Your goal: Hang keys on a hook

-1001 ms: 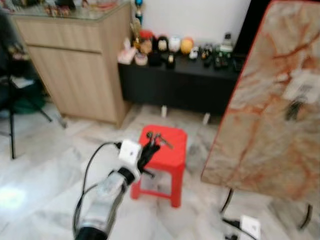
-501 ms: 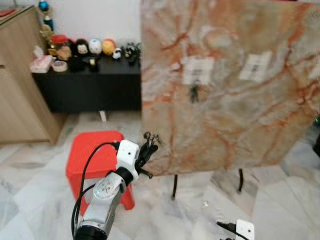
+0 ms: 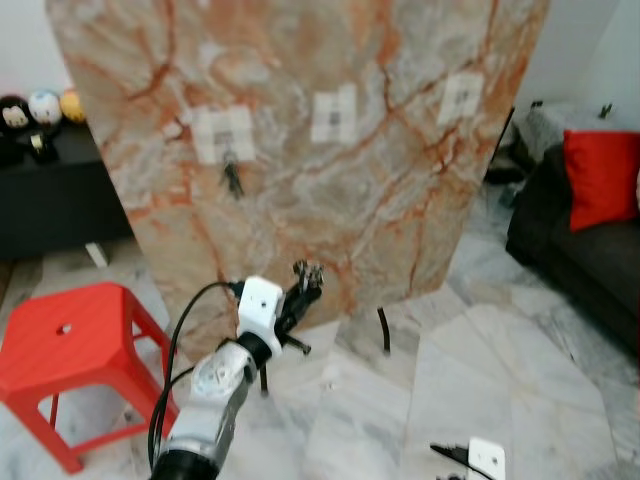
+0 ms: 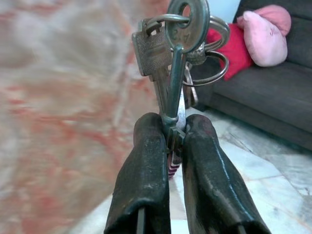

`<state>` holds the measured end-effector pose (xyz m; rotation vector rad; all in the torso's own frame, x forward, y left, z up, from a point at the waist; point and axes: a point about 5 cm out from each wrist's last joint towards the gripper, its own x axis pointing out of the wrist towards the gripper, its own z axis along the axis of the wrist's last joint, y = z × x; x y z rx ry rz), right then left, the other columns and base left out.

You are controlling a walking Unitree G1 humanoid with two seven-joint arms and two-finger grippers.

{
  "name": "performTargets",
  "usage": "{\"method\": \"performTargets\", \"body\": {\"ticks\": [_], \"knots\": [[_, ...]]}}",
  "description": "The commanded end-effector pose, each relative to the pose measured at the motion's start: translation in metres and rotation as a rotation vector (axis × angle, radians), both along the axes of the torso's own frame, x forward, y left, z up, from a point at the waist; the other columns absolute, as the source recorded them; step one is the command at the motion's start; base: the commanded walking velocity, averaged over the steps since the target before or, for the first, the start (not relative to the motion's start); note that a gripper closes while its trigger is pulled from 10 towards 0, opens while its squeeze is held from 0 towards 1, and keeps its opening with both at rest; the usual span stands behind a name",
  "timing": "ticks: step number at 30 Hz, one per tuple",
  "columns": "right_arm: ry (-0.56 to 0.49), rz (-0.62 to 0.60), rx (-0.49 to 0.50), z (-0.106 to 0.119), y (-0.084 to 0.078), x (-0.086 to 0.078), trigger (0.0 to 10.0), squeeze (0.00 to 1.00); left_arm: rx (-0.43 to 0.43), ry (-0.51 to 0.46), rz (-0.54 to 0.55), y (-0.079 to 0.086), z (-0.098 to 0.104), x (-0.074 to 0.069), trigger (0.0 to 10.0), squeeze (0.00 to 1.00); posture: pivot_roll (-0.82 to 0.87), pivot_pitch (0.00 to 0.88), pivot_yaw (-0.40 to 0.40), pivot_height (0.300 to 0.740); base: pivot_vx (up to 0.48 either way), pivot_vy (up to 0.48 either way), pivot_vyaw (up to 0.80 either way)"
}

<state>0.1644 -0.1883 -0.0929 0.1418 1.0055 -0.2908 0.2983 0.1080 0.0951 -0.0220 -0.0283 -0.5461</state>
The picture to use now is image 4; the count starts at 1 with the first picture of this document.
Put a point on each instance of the dark grey fabric sofa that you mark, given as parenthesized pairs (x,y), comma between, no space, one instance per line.
(256,97)

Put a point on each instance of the pink plush cushion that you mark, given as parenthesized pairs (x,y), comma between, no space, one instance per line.
(265,41)

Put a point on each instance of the orange veined marble panel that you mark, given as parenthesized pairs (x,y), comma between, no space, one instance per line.
(61,109)

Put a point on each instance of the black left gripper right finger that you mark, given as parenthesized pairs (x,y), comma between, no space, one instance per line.
(204,170)

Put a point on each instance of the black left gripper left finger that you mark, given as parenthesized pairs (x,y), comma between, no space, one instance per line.
(146,158)

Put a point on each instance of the key bunch with pink tag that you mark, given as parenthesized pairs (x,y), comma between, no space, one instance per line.
(156,48)

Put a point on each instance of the red cushion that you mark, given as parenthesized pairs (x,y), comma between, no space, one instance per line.
(234,56)

